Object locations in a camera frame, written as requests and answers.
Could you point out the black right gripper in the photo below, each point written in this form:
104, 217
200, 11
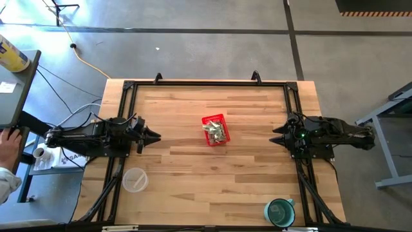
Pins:
297, 133

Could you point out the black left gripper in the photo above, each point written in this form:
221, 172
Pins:
138, 135

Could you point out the white green snack packet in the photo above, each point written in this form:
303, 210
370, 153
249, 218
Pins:
210, 138
210, 128
215, 122
219, 137

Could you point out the person's forearm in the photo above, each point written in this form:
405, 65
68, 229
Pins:
8, 185

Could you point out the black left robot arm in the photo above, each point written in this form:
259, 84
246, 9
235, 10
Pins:
90, 135

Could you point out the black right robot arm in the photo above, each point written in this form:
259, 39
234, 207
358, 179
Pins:
338, 132

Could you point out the clear round plastic container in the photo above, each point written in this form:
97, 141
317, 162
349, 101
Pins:
128, 180

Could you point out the red slotted plastic basket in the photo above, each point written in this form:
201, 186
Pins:
227, 133

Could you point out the blue enamel mug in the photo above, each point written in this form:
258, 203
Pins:
279, 214

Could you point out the white printed box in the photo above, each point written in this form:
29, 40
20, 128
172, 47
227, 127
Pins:
69, 159

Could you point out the white cup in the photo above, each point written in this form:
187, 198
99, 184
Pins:
42, 154

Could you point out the grey side table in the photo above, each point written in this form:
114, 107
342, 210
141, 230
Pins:
13, 106

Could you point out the person's hand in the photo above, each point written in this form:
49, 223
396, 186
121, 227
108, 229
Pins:
9, 148

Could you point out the black tripod stand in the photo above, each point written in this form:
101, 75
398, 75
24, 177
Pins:
58, 9

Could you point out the yellow white wipes canister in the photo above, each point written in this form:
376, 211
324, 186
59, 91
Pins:
13, 56

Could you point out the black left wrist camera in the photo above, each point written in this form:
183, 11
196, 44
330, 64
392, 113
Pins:
139, 122

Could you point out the black aluminium table frame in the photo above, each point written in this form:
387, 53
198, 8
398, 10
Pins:
209, 83

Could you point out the grey metal frame table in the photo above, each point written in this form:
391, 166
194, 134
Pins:
384, 154

